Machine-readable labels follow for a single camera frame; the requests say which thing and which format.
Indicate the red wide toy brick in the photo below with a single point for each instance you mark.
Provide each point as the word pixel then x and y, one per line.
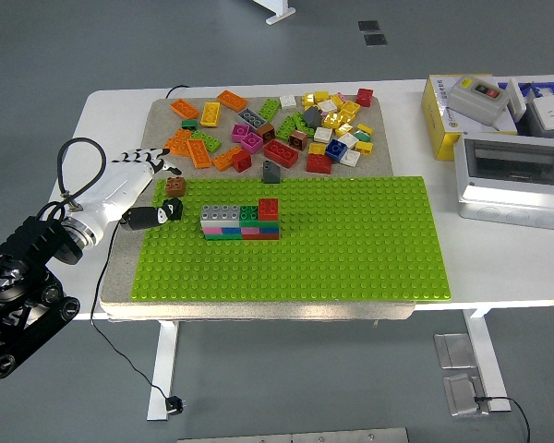
pixel 319 163

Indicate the small metal floor plate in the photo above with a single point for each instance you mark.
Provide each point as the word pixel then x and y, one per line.
pixel 461 396
pixel 454 350

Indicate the blue short stacked brick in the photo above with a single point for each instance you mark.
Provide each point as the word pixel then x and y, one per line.
pixel 270 229
pixel 232 230

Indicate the red square toy brick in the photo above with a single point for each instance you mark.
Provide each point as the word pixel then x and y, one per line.
pixel 241 161
pixel 364 97
pixel 268 210

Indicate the grey-brown table mat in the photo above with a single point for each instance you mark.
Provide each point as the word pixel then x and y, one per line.
pixel 382 152

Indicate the small dark green brick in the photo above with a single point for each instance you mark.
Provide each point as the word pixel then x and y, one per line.
pixel 189 123

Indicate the brown square toy brick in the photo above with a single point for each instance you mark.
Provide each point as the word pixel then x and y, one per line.
pixel 266 132
pixel 175 186
pixel 298 140

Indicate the white plastic housing part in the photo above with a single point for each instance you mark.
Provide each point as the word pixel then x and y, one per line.
pixel 517 99

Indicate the white table leg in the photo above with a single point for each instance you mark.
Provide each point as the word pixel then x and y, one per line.
pixel 482 350
pixel 164 369

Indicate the pink short stacked brick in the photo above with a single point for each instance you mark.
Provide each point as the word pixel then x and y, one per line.
pixel 212 230
pixel 250 230

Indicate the blue square toy brick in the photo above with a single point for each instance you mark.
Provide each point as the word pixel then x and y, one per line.
pixel 336 150

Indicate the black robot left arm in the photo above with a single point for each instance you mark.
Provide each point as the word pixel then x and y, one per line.
pixel 32 244

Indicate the grey push-button switch box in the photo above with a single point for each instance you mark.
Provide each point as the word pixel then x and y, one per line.
pixel 471 104

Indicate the white square toy brick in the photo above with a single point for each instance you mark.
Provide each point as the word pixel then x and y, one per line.
pixel 327 106
pixel 287 101
pixel 350 158
pixel 323 134
pixel 348 140

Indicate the orange long toy brick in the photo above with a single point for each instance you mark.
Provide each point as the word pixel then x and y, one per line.
pixel 232 100
pixel 199 153
pixel 184 109
pixel 227 158

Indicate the dark green long stacked brick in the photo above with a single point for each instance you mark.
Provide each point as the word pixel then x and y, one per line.
pixel 249 214

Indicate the green studded baseplate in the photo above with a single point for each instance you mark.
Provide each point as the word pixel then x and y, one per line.
pixel 351 254

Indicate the small teal toy brick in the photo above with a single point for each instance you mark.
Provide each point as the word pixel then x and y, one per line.
pixel 362 135

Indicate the grey long toy brick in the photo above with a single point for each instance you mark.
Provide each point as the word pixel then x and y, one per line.
pixel 251 118

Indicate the light green long toy brick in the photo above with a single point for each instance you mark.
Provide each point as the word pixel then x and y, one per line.
pixel 286 128
pixel 269 109
pixel 206 140
pixel 300 122

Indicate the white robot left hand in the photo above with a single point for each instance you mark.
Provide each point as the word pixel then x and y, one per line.
pixel 115 189

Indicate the white furniture foot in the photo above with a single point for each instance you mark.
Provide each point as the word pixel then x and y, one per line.
pixel 277 9

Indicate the red long toy brick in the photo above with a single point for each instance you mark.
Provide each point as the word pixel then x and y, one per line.
pixel 281 153

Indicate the red thin stacked brick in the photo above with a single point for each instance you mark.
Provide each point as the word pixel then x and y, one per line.
pixel 261 235

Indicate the blue plastic crate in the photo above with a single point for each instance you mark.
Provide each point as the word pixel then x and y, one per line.
pixel 549 87

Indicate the magenta square toy brick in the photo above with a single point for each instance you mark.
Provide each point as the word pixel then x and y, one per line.
pixel 240 132
pixel 252 142

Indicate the grey long stacked brick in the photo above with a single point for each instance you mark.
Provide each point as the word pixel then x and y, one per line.
pixel 220 212

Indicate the yellow long toy brick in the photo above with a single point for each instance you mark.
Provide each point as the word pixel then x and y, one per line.
pixel 211 114

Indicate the dark grey slope brick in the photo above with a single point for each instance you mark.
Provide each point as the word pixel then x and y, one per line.
pixel 271 171
pixel 311 116

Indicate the black floor outlet cover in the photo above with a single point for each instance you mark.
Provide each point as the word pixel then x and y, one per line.
pixel 368 25
pixel 375 39

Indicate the grey distribution box clear lid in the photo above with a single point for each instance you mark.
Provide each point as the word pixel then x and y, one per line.
pixel 512 203

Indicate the small pink toy brick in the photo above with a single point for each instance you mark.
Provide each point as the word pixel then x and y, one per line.
pixel 342 97

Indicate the yellow cardboard box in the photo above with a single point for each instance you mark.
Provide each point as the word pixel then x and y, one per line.
pixel 436 120

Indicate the green thin stacked brick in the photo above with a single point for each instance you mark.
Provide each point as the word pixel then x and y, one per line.
pixel 224 236

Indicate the long metal floor plate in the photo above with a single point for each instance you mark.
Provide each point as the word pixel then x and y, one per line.
pixel 295 436

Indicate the orange wide toy brick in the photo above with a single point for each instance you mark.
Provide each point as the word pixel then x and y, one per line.
pixel 179 138

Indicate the yellow square toy brick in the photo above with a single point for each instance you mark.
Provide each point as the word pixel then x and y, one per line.
pixel 308 99
pixel 364 147
pixel 317 148
pixel 336 101
pixel 331 121
pixel 321 96
pixel 365 129
pixel 351 107
pixel 343 129
pixel 345 115

